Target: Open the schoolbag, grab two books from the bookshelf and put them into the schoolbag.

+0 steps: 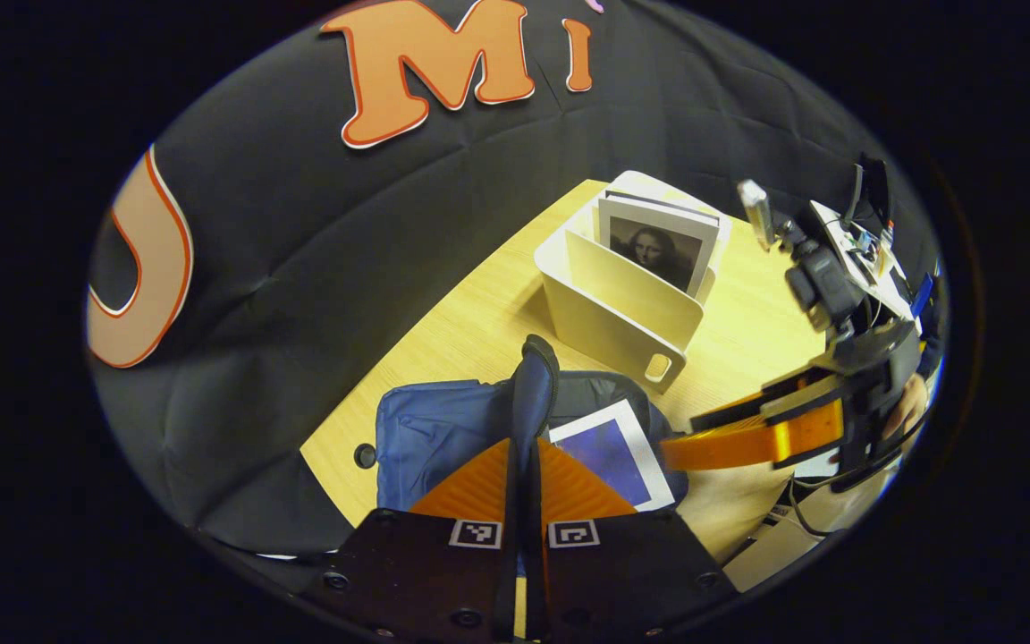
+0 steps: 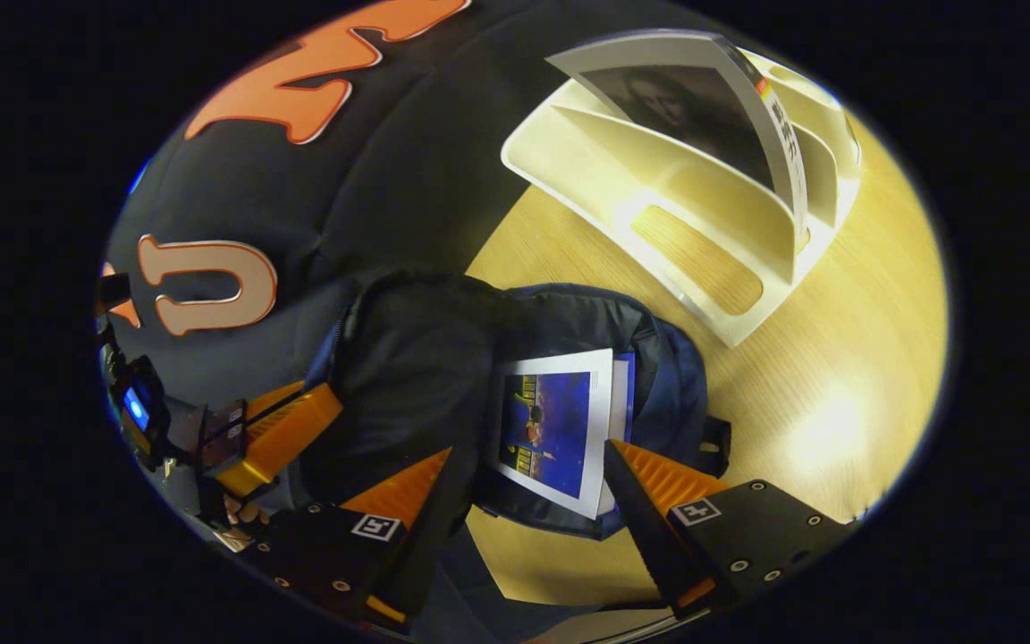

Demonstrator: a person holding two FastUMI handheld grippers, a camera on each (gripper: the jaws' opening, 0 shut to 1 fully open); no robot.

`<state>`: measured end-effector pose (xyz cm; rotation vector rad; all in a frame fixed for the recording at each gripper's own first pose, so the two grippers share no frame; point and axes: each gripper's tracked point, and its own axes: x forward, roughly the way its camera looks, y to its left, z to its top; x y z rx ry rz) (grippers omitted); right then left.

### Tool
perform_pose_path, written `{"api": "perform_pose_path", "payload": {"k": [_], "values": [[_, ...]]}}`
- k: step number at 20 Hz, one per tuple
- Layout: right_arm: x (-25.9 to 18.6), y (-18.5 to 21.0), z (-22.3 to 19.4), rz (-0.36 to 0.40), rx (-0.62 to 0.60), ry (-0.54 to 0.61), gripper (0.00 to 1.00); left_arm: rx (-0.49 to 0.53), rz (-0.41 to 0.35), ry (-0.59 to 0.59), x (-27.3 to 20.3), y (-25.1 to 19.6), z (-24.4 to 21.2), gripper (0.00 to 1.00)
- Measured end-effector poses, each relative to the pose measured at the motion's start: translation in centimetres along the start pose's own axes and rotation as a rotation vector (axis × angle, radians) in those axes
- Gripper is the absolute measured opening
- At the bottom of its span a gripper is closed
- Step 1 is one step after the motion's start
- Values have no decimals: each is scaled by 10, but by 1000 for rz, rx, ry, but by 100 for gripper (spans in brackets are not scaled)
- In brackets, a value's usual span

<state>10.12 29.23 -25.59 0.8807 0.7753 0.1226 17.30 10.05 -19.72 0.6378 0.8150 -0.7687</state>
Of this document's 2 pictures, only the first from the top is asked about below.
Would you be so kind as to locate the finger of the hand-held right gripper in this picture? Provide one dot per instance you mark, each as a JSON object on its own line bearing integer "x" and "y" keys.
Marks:
{"x": 747, "y": 443}
{"x": 747, "y": 404}

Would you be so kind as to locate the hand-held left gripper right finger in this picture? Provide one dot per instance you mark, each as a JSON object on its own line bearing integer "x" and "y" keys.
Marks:
{"x": 540, "y": 537}

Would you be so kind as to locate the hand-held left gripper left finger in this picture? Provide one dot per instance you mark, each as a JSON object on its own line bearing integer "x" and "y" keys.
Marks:
{"x": 508, "y": 537}

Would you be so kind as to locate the blue cover book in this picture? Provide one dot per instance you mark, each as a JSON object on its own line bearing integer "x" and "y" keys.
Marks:
{"x": 609, "y": 452}

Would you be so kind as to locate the blue schoolbag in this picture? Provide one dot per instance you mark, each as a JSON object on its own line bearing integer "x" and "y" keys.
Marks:
{"x": 434, "y": 429}

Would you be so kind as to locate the white bookshelf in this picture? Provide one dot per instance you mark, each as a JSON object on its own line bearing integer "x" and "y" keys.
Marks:
{"x": 613, "y": 313}

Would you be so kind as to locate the white portrait cover book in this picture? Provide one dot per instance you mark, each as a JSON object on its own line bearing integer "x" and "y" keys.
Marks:
{"x": 658, "y": 250}

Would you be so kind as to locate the white flat object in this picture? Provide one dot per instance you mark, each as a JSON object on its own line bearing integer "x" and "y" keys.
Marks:
{"x": 774, "y": 550}

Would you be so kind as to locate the black round table grommet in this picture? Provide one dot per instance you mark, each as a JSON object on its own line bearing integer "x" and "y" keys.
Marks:
{"x": 365, "y": 456}

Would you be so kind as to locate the black backdrop cloth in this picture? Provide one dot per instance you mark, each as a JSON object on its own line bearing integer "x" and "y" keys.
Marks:
{"x": 300, "y": 268}

